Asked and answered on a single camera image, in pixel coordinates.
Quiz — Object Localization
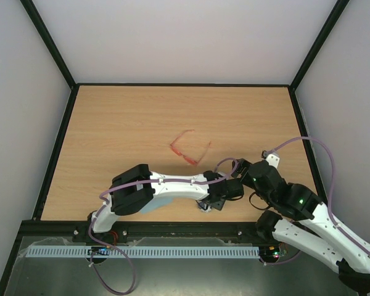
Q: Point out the flag pattern glasses case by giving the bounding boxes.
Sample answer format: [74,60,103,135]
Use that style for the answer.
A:
[196,200,212,213]

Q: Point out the pink translucent sunglasses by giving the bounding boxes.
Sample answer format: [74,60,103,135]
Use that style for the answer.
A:
[169,129,212,167]

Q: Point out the light blue cleaning cloth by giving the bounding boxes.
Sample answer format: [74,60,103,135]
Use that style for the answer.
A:
[139,197,173,214]

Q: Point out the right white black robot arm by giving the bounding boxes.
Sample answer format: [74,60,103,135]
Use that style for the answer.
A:
[231,158,370,294]

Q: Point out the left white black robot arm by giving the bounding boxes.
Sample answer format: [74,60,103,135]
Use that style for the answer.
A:
[89,164,244,233]

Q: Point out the right green circuit board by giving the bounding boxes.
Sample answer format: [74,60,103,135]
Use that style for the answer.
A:
[259,244,288,263]

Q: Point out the left black circuit board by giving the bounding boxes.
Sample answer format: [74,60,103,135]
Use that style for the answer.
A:
[86,246,112,257]

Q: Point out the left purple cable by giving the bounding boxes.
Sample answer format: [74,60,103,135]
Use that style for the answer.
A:
[88,157,239,294]

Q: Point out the purple cable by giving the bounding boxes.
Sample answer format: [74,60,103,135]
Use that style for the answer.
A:
[88,157,239,294]
[260,136,370,268]

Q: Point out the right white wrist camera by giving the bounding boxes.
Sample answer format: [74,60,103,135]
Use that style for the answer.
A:
[261,150,280,168]

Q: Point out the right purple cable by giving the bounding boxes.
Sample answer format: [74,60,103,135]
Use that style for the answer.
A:
[260,136,370,268]

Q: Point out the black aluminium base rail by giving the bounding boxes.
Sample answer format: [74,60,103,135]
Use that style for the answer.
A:
[16,220,266,246]

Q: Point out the black frame post right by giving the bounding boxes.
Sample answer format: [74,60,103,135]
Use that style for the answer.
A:
[290,0,350,91]

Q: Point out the black frame post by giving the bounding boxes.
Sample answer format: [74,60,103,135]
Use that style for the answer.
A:
[20,0,76,89]
[290,0,350,91]

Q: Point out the light blue slotted cable duct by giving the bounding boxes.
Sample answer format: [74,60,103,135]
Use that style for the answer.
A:
[26,245,260,259]

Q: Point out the black frame post left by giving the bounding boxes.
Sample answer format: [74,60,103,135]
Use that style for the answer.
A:
[20,0,76,89]

